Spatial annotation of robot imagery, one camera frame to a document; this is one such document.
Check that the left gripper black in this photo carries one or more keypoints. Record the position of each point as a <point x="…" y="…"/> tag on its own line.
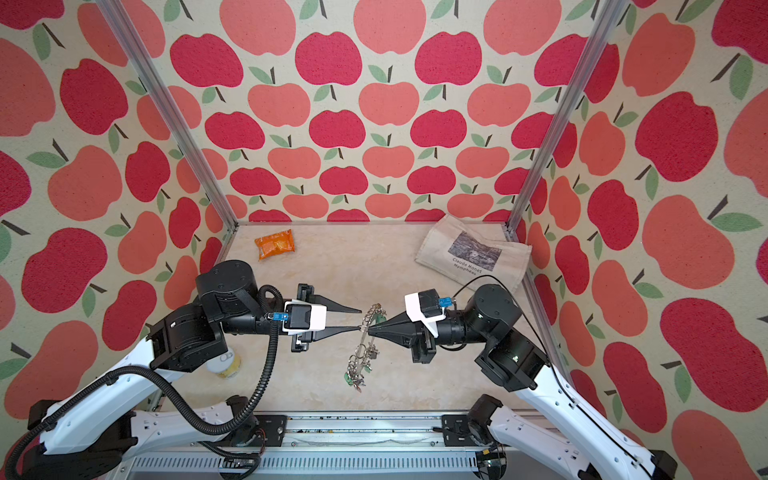
<point x="311" y="297"/>

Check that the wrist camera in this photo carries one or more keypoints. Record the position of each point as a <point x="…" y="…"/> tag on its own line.
<point x="300" y="317"/>
<point x="427" y="308"/>

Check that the front aluminium rail base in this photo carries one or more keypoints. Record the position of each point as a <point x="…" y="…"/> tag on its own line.
<point x="335" y="445"/>

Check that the metal ring plate with keyrings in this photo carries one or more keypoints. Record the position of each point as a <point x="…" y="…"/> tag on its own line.
<point x="359" y="362"/>

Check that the yellow white tin can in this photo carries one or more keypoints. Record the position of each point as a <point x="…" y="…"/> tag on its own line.
<point x="225" y="365"/>

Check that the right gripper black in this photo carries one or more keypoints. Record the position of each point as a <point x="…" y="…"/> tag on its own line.
<point x="405" y="333"/>

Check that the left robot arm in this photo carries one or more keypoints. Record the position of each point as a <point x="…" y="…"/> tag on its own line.
<point x="134" y="406"/>

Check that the canvas Monet tote bag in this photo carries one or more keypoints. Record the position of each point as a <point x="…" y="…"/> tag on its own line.
<point x="461" y="254"/>

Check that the left aluminium frame post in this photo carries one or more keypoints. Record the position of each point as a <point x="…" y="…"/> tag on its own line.
<point x="130" y="41"/>

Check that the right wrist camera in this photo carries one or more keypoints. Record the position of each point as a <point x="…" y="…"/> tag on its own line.
<point x="427" y="308"/>

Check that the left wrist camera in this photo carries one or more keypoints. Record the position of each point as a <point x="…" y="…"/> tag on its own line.
<point x="300" y="317"/>

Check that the aluminium frame post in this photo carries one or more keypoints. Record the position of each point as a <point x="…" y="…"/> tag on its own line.
<point x="601" y="33"/>
<point x="130" y="41"/>

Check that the orange snack packet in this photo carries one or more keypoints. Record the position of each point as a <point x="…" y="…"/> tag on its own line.
<point x="275" y="244"/>

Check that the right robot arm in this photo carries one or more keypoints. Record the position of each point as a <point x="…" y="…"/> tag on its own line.
<point x="583" y="445"/>

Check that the right aluminium frame post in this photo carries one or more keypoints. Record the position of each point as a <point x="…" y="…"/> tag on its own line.
<point x="601" y="33"/>

